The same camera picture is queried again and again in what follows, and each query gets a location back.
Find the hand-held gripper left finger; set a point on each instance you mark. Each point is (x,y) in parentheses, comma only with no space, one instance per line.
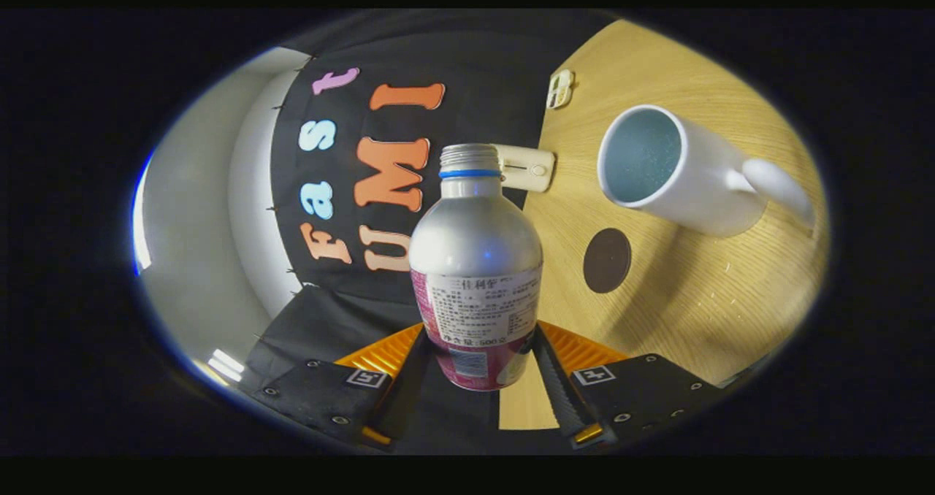
(402,407)

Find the wooden table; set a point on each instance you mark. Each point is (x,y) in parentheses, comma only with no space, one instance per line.
(694,298)

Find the black backdrop cloth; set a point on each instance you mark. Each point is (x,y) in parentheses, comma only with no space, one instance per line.
(475,64)

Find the round brown coaster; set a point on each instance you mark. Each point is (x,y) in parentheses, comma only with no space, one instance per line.
(606,261)

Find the silver bottle with red label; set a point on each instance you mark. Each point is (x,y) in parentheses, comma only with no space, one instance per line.
(475,239)

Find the white cup with blue inside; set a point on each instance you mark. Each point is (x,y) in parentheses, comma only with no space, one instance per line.
(701,188)

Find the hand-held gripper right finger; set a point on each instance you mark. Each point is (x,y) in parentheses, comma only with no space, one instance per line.
(559,393)

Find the white divided condiment tray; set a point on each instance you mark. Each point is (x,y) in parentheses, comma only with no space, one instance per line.
(560,90)

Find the small ceiling light panel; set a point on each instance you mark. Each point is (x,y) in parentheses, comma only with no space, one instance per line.
(225,365)

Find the white toaster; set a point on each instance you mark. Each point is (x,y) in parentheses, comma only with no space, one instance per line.
(529,168)

